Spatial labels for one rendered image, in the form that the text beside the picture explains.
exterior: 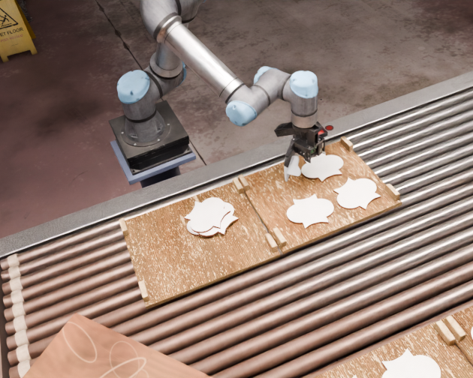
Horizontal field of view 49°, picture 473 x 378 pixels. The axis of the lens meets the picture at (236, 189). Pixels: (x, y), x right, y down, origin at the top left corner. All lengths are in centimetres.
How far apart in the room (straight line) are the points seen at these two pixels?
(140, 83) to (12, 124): 242
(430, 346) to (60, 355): 89
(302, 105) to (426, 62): 269
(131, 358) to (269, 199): 68
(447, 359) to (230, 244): 66
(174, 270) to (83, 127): 244
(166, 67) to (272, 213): 63
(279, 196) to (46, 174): 217
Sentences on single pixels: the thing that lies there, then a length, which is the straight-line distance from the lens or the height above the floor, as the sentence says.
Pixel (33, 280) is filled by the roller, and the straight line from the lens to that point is 172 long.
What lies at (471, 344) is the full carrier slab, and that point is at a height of 94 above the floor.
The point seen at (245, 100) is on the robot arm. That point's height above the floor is 132.
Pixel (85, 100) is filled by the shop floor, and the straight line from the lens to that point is 414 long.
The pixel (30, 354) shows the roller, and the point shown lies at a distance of 157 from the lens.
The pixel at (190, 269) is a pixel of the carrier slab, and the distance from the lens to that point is 153.
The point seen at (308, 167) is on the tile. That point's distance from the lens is 176.
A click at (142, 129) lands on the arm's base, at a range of 193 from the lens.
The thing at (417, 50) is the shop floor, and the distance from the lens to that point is 423.
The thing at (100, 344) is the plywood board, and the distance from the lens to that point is 135.
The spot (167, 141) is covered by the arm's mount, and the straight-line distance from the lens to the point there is 194.
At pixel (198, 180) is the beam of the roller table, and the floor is 91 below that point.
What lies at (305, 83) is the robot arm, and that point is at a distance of 144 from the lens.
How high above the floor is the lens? 214
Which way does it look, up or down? 44 degrees down
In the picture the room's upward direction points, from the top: 9 degrees counter-clockwise
